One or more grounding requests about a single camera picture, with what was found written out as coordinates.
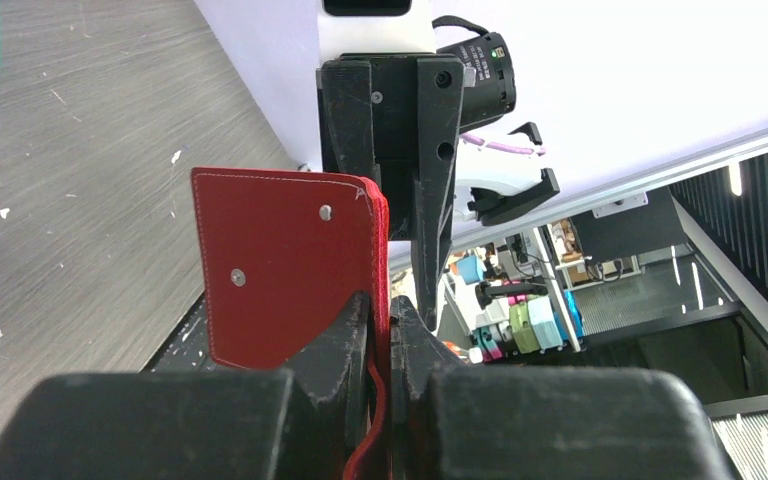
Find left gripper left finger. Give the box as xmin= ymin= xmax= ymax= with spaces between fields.
xmin=0 ymin=291 xmax=372 ymax=479

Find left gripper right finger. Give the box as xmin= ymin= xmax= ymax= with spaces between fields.
xmin=390 ymin=296 xmax=732 ymax=479

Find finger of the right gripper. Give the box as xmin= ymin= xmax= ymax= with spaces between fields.
xmin=413 ymin=56 xmax=464 ymax=331
xmin=317 ymin=56 xmax=381 ymax=179

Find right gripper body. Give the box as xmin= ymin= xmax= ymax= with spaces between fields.
xmin=343 ymin=54 xmax=455 ymax=241

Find red leather card holder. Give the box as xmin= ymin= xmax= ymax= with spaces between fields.
xmin=191 ymin=167 xmax=391 ymax=479

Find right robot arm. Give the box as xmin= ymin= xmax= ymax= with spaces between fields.
xmin=316 ymin=1 xmax=560 ymax=329

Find colourful boxes on shelf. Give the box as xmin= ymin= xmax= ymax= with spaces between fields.
xmin=442 ymin=255 xmax=584 ymax=364

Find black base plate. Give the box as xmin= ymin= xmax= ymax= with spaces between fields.
xmin=141 ymin=295 xmax=217 ymax=373

